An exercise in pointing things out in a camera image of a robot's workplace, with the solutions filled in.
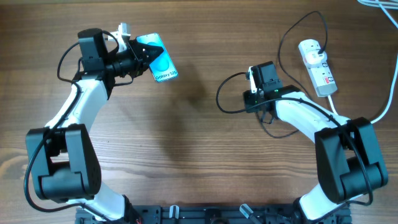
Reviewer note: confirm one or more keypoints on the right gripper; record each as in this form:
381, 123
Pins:
248, 96

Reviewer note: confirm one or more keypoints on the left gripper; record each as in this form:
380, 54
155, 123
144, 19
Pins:
137, 50

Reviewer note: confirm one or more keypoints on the smartphone with teal screen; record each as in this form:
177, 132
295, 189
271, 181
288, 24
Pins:
162, 67

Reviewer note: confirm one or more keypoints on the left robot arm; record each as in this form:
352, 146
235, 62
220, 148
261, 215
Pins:
63, 166

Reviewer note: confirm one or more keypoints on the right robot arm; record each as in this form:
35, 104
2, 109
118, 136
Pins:
349, 160

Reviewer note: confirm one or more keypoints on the white charger plug adapter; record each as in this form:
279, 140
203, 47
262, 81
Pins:
314, 59

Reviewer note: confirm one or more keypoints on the white power strip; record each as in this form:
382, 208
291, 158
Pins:
321, 76

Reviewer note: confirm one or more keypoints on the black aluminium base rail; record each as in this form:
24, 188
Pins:
273, 213

